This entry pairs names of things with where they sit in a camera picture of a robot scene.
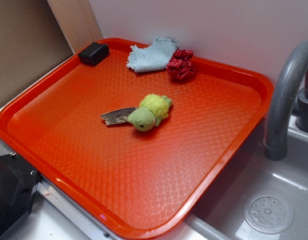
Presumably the light blue cloth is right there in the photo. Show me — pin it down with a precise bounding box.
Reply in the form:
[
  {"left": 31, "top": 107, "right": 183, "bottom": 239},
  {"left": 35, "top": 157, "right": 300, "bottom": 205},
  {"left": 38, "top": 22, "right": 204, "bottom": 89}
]
[{"left": 126, "top": 37, "right": 178, "bottom": 73}]

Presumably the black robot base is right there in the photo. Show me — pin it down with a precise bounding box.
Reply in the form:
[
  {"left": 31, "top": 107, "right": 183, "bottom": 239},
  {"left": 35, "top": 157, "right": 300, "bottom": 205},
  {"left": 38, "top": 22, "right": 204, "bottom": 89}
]
[{"left": 0, "top": 154, "right": 39, "bottom": 239}]

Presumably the crumpled red cloth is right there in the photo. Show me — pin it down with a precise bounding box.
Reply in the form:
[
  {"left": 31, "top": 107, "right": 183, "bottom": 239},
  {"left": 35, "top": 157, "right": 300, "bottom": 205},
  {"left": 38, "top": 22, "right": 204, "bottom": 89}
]
[{"left": 166, "top": 49, "right": 195, "bottom": 80}]

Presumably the green yellow plush toy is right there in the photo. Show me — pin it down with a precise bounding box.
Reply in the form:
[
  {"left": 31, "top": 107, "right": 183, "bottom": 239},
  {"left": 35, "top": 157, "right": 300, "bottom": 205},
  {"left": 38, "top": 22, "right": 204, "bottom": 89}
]
[{"left": 127, "top": 94, "right": 173, "bottom": 132}]

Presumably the orange plastic tray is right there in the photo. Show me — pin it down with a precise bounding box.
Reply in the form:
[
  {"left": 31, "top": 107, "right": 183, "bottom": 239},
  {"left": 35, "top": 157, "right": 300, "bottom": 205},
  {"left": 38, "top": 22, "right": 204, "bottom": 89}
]
[{"left": 0, "top": 38, "right": 273, "bottom": 240}]

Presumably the brown wood piece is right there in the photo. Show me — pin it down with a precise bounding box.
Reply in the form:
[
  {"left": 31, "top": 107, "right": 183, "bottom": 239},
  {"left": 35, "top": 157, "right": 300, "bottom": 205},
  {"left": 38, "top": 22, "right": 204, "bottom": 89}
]
[{"left": 100, "top": 107, "right": 138, "bottom": 126}]

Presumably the black rectangular block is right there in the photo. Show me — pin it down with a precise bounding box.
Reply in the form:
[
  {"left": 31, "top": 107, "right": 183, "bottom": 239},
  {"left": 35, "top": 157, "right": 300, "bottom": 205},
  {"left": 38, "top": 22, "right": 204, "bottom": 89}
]
[{"left": 78, "top": 42, "right": 109, "bottom": 66}]

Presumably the grey faucet spout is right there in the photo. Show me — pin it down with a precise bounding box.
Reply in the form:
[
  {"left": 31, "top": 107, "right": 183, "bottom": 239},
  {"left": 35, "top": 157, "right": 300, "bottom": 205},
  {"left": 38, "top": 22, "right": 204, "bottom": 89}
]
[{"left": 264, "top": 40, "right": 308, "bottom": 161}]

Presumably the light wooden board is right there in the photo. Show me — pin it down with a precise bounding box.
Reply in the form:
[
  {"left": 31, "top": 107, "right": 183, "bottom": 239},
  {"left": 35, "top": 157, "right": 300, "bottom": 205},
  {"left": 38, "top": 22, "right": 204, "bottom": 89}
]
[{"left": 47, "top": 0, "right": 103, "bottom": 54}]

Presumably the grey plastic sink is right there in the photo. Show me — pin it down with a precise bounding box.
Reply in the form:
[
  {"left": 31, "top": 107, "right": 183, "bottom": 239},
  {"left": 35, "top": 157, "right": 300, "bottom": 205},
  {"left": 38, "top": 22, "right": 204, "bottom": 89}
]
[{"left": 185, "top": 123, "right": 308, "bottom": 240}]

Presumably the round sink drain cover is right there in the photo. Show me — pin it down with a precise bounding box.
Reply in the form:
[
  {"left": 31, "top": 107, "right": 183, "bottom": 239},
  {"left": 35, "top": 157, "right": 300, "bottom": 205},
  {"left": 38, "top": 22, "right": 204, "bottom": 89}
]
[{"left": 243, "top": 191, "right": 294, "bottom": 235}]

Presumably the brown cardboard panel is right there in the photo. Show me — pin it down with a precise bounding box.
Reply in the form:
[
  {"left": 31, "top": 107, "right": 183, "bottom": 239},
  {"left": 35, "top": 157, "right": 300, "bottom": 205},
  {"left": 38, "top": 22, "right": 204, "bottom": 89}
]
[{"left": 0, "top": 0, "right": 72, "bottom": 108}]

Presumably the dark grey faucet handle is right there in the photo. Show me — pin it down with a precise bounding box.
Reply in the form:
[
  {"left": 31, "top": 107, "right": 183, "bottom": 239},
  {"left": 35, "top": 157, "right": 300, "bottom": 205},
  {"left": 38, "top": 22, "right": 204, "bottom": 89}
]
[{"left": 296, "top": 70, "right": 308, "bottom": 133}]

